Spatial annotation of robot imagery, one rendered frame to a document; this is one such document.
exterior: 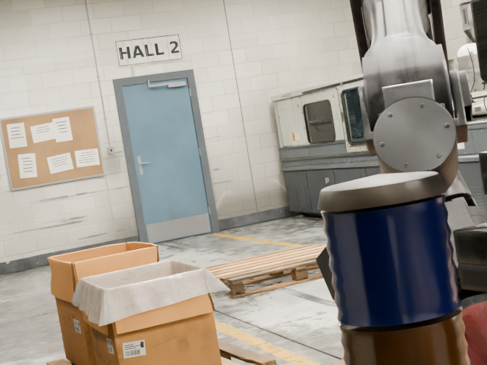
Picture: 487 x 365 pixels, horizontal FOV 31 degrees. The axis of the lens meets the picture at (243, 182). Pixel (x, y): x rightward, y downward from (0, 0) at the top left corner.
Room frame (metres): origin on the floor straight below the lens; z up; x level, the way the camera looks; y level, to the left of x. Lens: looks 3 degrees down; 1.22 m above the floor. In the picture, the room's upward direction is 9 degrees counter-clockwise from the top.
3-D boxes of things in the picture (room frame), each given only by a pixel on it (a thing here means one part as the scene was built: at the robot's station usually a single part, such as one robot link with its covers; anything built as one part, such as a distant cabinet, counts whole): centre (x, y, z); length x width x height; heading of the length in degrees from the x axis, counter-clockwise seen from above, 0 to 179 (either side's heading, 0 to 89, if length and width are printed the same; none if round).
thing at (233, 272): (7.35, -0.15, 0.07); 1.20 x 1.00 x 0.14; 113
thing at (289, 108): (10.88, -1.52, 1.24); 2.95 x 0.98 x 0.90; 21
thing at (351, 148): (9.83, -1.37, 1.21); 0.86 x 0.10 x 0.79; 21
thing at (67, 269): (4.74, 0.82, 0.43); 0.57 x 0.53 x 0.58; 25
